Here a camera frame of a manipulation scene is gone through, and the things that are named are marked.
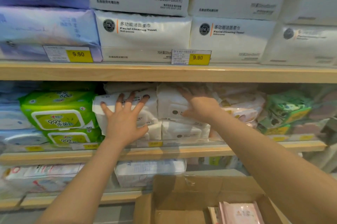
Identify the person's right forearm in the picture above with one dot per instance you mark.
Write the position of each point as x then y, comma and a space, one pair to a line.
276, 165

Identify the clear pack with red print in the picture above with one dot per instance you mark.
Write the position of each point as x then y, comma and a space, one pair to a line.
39, 176

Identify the yellow price tag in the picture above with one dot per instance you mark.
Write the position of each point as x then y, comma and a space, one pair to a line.
198, 57
90, 146
307, 137
278, 138
34, 149
155, 144
79, 54

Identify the green pink tissue bundle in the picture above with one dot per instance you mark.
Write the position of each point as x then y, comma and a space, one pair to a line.
321, 110

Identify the person's left forearm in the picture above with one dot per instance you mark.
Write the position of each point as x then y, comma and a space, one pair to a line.
84, 187

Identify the grey metal shelf bracket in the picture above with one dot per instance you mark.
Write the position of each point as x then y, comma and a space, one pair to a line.
330, 131

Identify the pink small wipes packets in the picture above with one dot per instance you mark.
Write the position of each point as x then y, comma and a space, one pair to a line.
242, 214

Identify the person's right hand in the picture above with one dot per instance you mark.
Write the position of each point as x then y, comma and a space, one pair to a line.
202, 108

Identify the person's left hand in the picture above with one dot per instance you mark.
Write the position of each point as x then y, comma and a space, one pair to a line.
123, 126

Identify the brown cardboard box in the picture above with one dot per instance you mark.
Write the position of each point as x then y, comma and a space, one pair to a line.
179, 194

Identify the stack of white towel packs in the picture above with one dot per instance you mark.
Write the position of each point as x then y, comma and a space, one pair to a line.
144, 31

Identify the wooden store shelving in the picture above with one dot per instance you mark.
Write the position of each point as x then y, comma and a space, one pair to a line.
158, 73

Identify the white pack with blue print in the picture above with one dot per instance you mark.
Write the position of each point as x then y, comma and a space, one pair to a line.
150, 171

